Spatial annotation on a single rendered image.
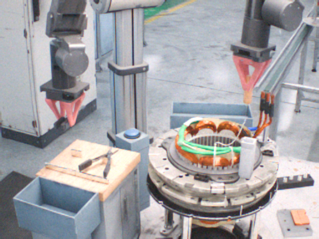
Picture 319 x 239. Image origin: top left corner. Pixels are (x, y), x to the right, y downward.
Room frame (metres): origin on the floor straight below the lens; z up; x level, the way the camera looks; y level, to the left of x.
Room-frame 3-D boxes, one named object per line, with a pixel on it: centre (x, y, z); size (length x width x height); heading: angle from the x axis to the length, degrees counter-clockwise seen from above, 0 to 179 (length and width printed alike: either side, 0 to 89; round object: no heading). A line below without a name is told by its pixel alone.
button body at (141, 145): (1.20, 0.08, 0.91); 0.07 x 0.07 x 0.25; 45
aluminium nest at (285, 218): (1.09, -0.41, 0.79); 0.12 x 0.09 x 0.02; 0
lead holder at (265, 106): (1.01, -0.26, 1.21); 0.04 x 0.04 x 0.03; 65
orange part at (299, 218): (1.10, -0.43, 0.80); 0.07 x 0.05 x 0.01; 0
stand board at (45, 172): (0.99, 0.17, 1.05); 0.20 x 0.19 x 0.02; 157
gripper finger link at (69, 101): (0.98, 0.21, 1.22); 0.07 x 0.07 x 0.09; 68
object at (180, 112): (1.31, -0.16, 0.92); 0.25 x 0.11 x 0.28; 86
